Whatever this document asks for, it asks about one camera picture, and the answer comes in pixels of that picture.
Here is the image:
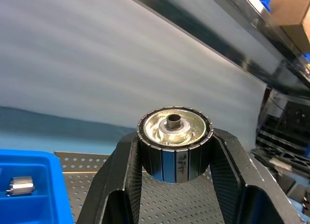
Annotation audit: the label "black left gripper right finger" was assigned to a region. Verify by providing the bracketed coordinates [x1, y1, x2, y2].
[209, 129, 303, 224]

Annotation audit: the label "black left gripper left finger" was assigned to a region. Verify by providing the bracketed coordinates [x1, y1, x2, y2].
[77, 133, 146, 224]

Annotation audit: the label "blue compartment tray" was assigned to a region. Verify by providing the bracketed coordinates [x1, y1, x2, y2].
[0, 149, 75, 224]

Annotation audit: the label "brown cardboard box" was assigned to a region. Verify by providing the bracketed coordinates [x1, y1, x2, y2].
[268, 0, 310, 53]

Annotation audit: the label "perforated metal tray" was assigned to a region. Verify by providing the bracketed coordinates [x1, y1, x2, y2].
[54, 151, 228, 224]

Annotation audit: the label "black stacked crates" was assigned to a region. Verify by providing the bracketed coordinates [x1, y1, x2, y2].
[251, 86, 310, 215]

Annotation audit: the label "blue plastic table cover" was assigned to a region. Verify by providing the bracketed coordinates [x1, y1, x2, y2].
[0, 105, 139, 152]

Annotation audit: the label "metal shelf rail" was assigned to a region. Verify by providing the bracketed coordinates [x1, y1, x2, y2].
[121, 0, 310, 94]

